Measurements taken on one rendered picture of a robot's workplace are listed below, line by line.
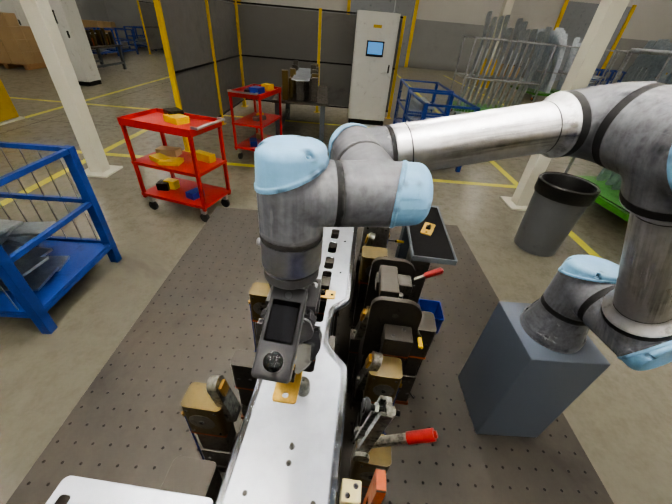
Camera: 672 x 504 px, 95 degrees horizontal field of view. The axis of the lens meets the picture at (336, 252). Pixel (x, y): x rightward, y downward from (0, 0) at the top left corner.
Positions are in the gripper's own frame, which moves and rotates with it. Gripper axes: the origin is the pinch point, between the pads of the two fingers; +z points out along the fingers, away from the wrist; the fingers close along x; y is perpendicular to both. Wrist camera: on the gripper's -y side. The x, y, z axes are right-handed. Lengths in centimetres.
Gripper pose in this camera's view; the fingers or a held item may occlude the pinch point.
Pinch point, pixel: (289, 370)
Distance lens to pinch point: 53.4
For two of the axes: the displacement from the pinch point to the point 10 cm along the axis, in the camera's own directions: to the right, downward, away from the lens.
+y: 1.0, -5.6, 8.2
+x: -9.9, -1.2, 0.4
